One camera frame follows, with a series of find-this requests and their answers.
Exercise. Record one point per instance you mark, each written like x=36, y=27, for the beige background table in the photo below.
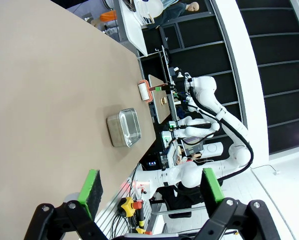
x=159, y=112

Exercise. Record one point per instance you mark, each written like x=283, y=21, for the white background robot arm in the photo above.
x=197, y=131

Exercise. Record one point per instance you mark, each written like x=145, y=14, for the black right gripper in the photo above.
x=181, y=87

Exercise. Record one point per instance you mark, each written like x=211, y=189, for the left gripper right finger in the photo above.
x=237, y=220

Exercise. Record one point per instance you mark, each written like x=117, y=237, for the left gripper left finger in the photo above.
x=64, y=220

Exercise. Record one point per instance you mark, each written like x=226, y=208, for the yellow emergency stop button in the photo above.
x=143, y=231
x=130, y=206

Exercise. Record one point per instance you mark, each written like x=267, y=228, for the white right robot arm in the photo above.
x=209, y=87

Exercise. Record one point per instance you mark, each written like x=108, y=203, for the open laptop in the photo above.
x=193, y=147

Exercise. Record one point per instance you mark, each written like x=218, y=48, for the white side table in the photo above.
x=133, y=30

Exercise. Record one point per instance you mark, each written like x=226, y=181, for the rectangular steel tray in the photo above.
x=117, y=130

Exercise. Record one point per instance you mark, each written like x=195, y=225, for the white round plate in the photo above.
x=155, y=7

